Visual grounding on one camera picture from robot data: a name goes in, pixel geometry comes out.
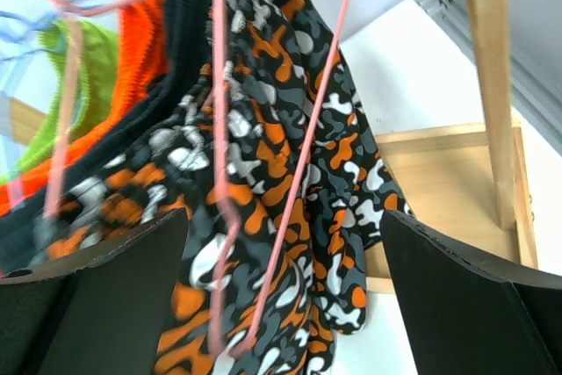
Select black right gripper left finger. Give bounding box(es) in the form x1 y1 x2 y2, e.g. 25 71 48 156
1 209 188 374

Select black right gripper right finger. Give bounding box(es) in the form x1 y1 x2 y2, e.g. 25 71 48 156
381 211 561 375

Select pink hanger of teal shorts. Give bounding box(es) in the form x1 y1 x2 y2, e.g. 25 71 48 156
227 0 362 358

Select pink hanger of camouflage shorts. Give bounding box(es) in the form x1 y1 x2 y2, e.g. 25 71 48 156
44 0 241 356

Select orange grey camouflage shorts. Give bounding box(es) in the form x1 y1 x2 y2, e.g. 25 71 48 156
43 0 409 374

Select lime green shorts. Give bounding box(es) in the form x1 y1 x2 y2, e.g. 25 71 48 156
1 20 119 184

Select blue hanger of orange shorts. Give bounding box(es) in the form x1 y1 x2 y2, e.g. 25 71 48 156
1 11 66 62

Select black shorts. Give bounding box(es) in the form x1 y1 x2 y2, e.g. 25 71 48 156
1 0 212 274

